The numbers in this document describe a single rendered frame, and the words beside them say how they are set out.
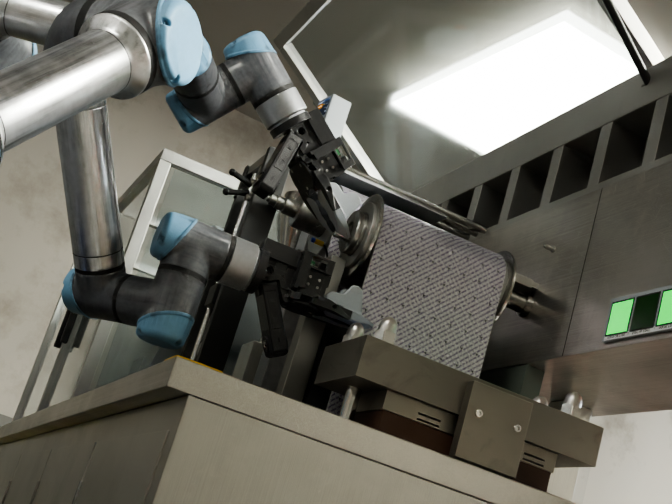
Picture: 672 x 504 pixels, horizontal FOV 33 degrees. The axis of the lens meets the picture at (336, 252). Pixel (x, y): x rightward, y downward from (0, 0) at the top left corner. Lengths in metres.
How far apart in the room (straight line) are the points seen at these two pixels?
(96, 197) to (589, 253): 0.79
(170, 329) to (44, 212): 3.98
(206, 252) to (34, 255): 3.90
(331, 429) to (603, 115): 0.85
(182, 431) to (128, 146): 4.43
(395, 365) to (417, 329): 0.25
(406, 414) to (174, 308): 0.37
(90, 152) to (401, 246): 0.52
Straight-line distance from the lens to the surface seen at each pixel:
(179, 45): 1.54
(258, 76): 1.85
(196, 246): 1.69
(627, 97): 2.03
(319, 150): 1.84
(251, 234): 2.11
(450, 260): 1.88
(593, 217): 1.94
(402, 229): 1.85
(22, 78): 1.37
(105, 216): 1.70
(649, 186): 1.83
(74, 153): 1.67
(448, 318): 1.86
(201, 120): 1.85
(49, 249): 5.59
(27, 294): 5.54
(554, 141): 2.19
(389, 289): 1.82
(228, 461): 1.44
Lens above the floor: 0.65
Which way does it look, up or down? 17 degrees up
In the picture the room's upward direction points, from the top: 17 degrees clockwise
